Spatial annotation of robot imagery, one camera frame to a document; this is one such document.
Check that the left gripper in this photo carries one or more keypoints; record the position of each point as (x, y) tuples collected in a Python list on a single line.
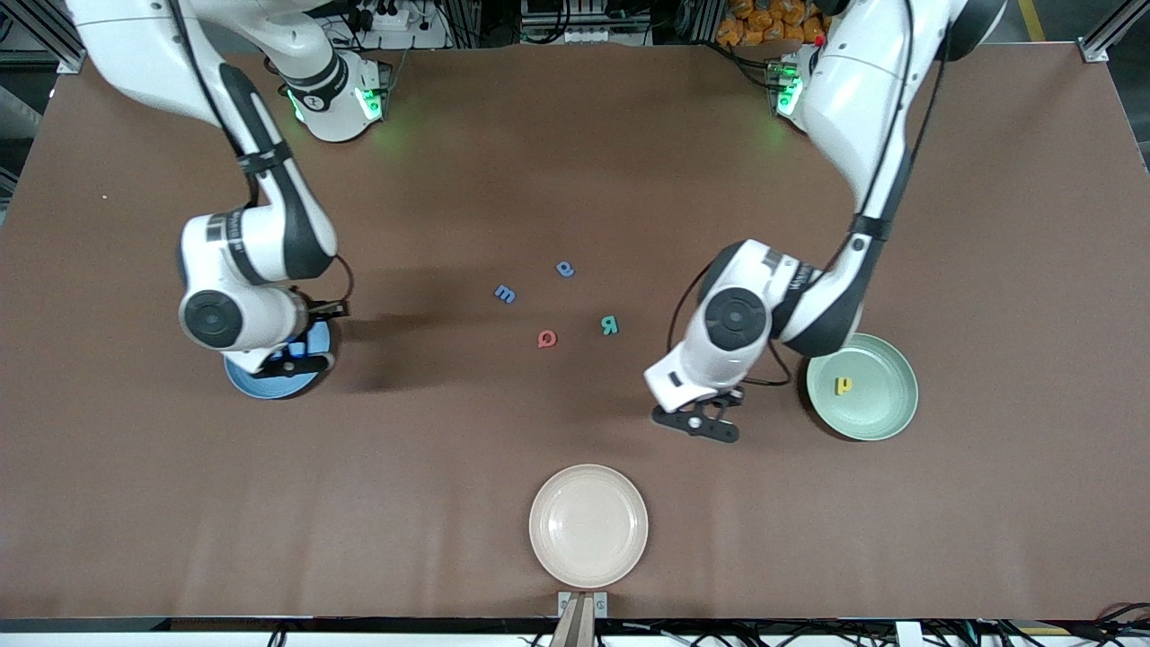
[(729, 399)]

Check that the yellow lowercase letter n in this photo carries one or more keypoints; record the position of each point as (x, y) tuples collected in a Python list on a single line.
[(844, 385)]

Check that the teal uppercase letter R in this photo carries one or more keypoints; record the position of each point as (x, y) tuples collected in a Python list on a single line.
[(609, 325)]

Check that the blue lowercase letter m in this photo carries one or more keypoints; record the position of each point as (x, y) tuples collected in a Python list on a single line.
[(506, 294)]

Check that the red uppercase letter Q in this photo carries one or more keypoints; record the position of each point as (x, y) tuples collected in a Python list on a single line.
[(546, 339)]

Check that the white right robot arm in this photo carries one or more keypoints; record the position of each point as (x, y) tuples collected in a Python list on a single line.
[(269, 243)]

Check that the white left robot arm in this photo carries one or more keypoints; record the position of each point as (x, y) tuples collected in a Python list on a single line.
[(853, 90)]

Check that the blue plate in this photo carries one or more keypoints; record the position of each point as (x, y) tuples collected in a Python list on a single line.
[(269, 386)]

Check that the green plate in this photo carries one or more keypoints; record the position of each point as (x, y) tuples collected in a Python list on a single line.
[(876, 404)]

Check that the beige plate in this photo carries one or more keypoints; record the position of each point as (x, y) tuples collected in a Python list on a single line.
[(588, 526)]

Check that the blue lowercase letter a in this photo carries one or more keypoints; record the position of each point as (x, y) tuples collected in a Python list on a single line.
[(564, 269)]

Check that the white power strip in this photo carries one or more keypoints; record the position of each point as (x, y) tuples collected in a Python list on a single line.
[(404, 18)]

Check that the pile of orange objects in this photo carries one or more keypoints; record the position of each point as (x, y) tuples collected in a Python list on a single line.
[(764, 22)]

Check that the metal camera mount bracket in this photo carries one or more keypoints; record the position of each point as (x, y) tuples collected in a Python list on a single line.
[(582, 620)]

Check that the aluminium frame post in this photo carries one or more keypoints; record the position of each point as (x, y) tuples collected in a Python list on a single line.
[(1101, 45), (36, 36)]

